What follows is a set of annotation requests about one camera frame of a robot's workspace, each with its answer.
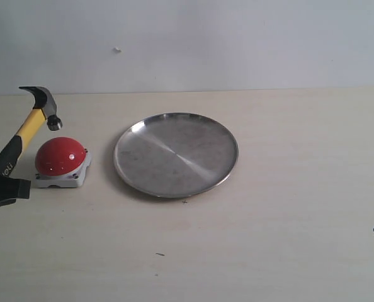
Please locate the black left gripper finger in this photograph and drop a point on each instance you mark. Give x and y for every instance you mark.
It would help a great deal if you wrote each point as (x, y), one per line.
(13, 189)

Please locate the yellow black claw hammer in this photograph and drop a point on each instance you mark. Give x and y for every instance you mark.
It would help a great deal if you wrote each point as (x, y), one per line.
(44, 111)

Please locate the red dome push button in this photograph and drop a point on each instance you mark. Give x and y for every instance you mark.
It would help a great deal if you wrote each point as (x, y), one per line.
(61, 162)

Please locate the round stainless steel plate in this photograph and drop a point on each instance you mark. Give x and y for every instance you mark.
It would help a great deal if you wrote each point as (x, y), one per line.
(175, 155)

